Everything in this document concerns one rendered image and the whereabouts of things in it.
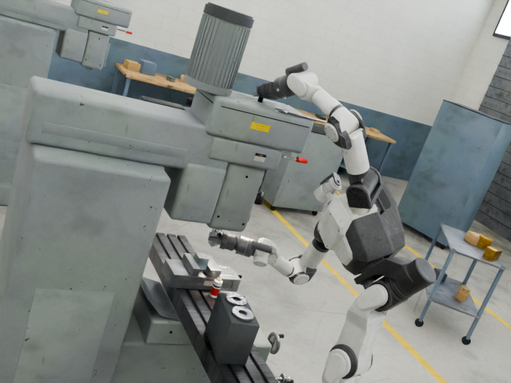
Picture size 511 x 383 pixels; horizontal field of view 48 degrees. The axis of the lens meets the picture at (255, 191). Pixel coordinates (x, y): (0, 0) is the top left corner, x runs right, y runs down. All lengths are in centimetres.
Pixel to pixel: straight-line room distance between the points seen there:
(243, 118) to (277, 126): 16
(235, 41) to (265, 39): 743
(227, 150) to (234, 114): 16
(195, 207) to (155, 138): 36
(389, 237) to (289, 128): 61
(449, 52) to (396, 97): 133
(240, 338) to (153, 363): 60
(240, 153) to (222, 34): 48
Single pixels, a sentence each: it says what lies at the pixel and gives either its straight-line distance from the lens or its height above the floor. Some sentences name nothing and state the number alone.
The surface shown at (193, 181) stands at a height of 153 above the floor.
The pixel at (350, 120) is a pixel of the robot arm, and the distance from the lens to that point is 221.
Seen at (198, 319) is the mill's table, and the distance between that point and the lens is 256.
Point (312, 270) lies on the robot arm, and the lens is 282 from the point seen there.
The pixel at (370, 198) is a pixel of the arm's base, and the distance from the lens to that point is 235.
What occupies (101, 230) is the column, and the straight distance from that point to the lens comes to 225.
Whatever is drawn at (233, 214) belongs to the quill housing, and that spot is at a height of 140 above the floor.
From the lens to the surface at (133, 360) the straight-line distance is 272.
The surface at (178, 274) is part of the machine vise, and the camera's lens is 271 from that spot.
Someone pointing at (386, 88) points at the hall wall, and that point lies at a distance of 1119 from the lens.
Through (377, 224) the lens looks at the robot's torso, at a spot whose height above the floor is 160.
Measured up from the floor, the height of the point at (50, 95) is 175.
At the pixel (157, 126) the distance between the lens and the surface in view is 226.
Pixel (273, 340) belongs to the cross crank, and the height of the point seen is 68.
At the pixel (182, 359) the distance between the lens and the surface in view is 280.
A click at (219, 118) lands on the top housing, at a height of 181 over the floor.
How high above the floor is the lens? 225
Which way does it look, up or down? 17 degrees down
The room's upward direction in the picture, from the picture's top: 19 degrees clockwise
